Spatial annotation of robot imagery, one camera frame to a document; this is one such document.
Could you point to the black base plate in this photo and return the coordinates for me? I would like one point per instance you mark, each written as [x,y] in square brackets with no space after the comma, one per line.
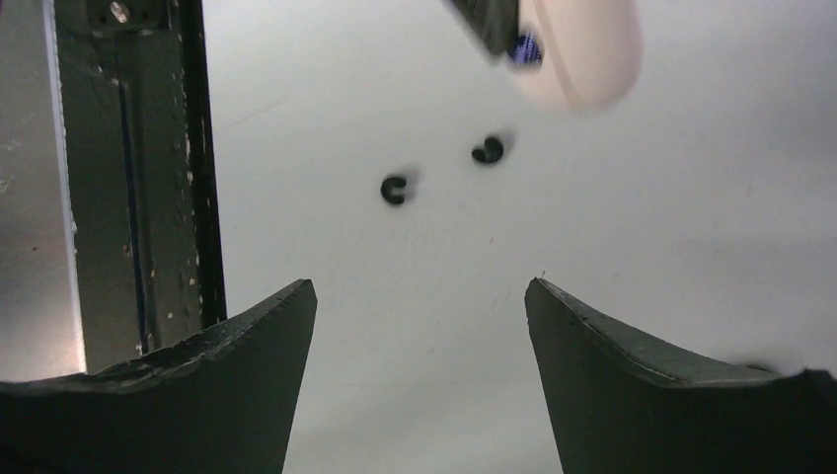
[141,174]

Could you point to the grey slotted cable duct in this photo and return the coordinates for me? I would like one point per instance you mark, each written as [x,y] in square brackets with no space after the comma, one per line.
[68,222]

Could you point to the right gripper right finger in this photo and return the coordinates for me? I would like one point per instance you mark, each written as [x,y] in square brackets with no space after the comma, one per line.
[621,400]

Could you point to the black rubber foot near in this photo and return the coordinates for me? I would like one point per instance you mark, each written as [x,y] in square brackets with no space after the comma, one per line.
[394,189]

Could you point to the black rubber foot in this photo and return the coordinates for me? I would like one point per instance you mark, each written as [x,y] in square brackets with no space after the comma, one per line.
[490,152]
[394,189]

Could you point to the black rubber foot far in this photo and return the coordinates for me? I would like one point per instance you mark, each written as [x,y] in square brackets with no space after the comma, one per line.
[490,152]

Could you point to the white earbud charging case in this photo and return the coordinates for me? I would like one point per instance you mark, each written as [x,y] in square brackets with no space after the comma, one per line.
[577,55]

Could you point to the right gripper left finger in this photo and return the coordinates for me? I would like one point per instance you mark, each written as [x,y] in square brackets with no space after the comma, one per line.
[220,401]

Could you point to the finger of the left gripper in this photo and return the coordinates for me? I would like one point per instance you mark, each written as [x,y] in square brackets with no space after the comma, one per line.
[494,23]

